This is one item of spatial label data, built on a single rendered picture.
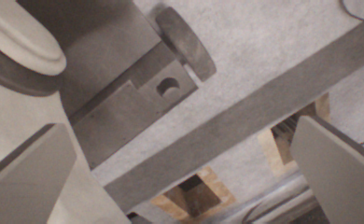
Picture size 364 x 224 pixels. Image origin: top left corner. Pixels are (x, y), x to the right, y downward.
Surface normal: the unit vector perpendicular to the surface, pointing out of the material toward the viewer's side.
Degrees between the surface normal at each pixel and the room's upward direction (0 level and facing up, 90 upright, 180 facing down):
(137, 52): 0
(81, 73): 0
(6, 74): 45
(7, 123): 90
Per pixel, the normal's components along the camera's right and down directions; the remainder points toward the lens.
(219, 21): 0.27, 0.54
